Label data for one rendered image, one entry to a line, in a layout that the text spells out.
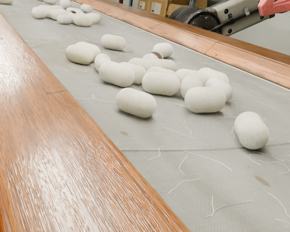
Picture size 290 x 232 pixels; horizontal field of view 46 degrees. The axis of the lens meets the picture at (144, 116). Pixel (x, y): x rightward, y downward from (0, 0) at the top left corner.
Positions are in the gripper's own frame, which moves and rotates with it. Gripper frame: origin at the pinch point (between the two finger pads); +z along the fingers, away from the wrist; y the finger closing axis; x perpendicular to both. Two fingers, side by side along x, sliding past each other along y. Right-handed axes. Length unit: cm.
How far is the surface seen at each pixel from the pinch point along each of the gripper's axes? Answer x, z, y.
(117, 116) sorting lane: -7.5, 23.4, 10.1
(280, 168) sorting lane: -2.9, 17.9, 19.0
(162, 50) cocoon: 0.9, 11.0, -8.6
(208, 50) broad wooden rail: 8.8, 1.9, -13.3
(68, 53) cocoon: -7.9, 22.1, -5.0
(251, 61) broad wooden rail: 8.8, 1.2, -4.2
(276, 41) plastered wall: 139, -133, -156
